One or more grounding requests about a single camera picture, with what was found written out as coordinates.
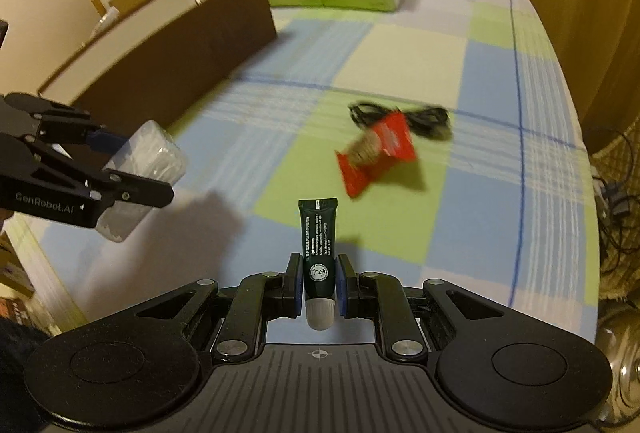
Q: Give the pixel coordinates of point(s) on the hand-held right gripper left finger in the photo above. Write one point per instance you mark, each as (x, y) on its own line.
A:
(295, 285)

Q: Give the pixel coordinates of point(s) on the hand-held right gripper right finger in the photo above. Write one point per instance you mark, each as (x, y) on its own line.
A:
(341, 285)

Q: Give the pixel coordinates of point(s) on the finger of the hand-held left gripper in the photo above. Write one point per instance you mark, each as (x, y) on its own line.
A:
(145, 193)
(107, 140)

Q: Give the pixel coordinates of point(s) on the clear box of floss picks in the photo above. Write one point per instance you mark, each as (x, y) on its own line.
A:
(155, 158)

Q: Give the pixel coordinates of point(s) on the dark green tube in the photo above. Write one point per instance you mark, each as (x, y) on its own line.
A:
(315, 238)

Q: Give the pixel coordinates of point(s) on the brown box container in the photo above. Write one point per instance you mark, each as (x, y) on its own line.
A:
(175, 63)

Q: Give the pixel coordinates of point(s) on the cluttered shelf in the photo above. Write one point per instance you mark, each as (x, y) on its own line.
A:
(30, 273)

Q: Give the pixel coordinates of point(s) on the red snack packet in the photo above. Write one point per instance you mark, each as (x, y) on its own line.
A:
(380, 153)

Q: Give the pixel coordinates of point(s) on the dark cloth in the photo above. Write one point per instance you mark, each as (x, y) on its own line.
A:
(17, 340)

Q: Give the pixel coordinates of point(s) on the checked tablecloth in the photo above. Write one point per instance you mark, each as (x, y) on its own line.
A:
(500, 223)

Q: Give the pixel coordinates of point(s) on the brown wooden cabinet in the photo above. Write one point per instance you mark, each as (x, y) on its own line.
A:
(590, 13)

